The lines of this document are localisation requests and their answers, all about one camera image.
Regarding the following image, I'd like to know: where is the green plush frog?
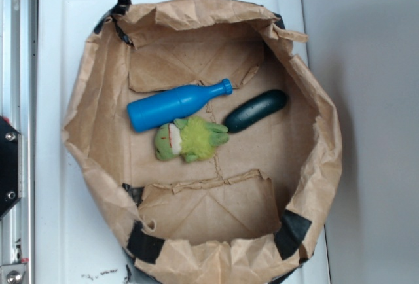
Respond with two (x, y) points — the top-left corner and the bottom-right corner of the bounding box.
(154, 116), (229, 163)

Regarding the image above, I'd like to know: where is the blue plastic toy bottle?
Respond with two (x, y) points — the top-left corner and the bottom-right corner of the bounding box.
(127, 79), (233, 132)

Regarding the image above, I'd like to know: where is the dark green toy cucumber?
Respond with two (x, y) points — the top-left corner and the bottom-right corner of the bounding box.
(223, 89), (288, 133)

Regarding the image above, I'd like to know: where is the brown paper bag tray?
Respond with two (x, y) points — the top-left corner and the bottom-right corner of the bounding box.
(62, 0), (342, 283)

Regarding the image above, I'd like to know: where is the white plastic bin lid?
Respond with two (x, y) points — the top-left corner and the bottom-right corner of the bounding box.
(34, 0), (332, 284)

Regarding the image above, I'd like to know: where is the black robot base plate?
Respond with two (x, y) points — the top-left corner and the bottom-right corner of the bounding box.
(0, 117), (22, 219)

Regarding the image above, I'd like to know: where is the aluminium frame rail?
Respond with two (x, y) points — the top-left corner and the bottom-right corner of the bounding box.
(1, 0), (37, 283)

